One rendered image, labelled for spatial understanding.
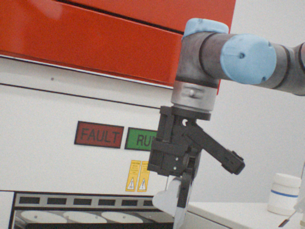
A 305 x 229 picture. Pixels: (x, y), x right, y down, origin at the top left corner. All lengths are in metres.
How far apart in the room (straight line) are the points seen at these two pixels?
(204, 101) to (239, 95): 2.77
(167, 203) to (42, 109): 0.31
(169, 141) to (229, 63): 0.19
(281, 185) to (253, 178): 2.52
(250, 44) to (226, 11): 0.48
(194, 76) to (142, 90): 0.31
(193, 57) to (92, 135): 0.33
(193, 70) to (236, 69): 0.12
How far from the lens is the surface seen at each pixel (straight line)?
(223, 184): 3.85
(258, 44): 0.93
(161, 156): 1.03
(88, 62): 1.16
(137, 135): 1.31
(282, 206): 1.54
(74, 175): 1.24
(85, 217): 1.27
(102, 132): 1.26
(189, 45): 1.03
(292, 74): 1.00
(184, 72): 1.03
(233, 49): 0.93
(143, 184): 1.36
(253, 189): 4.09
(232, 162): 1.04
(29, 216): 1.20
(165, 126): 1.05
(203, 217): 1.42
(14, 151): 1.16
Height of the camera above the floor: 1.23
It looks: 3 degrees down
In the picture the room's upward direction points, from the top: 11 degrees clockwise
